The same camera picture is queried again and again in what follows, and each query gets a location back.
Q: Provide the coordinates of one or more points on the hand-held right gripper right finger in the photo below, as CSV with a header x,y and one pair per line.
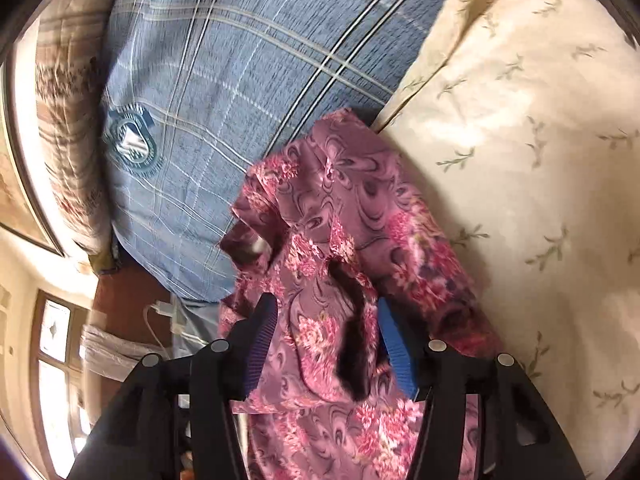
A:
x,y
395,352

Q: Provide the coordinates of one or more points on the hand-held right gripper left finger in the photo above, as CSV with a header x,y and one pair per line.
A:
x,y
262,340

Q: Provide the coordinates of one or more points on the pink floral garment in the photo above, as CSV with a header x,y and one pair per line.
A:
x,y
345,220

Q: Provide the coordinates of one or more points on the light blue striped cloth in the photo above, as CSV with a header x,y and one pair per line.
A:
x,y
197,320

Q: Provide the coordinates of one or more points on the grey crumpled cloth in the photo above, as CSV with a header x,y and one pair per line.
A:
x,y
115,350

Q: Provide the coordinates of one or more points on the olive green cloth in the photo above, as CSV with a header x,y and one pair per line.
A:
x,y
102,260

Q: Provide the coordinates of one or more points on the wooden framed window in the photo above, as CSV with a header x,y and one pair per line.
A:
x,y
52,345

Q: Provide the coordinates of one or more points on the blue plaid pillow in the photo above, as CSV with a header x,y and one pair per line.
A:
x,y
240,90

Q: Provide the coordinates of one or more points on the beige striped bolster pillow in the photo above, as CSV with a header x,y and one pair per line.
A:
x,y
70,110

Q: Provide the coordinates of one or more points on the framed wall picture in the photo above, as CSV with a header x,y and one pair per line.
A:
x,y
20,180

